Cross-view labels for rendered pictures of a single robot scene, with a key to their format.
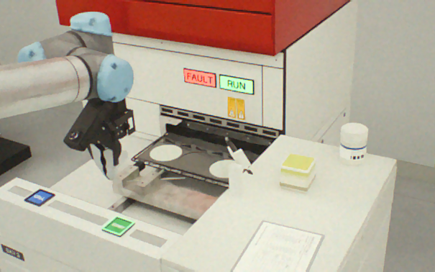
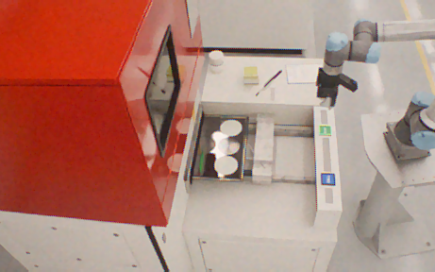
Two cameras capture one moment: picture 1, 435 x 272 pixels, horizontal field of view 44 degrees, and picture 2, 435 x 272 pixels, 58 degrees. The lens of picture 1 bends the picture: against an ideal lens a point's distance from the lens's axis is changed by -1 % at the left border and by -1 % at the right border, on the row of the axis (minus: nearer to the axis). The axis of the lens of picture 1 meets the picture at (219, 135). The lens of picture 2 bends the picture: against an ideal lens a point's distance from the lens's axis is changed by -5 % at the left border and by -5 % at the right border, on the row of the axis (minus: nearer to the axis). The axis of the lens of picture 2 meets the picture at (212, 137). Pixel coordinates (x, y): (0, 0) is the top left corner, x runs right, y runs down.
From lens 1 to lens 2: 2.25 m
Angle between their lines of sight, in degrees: 80
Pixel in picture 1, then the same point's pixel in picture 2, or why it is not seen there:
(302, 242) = (293, 69)
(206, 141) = (201, 149)
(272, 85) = not seen: hidden behind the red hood
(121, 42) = not seen: hidden behind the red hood
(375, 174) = (227, 59)
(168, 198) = (269, 145)
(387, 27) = not seen: outside the picture
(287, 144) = (212, 94)
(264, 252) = (307, 76)
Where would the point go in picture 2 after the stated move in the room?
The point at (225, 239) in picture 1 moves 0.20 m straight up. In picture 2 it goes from (307, 91) to (310, 58)
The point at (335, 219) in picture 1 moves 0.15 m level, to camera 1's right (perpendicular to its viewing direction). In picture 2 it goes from (271, 64) to (257, 48)
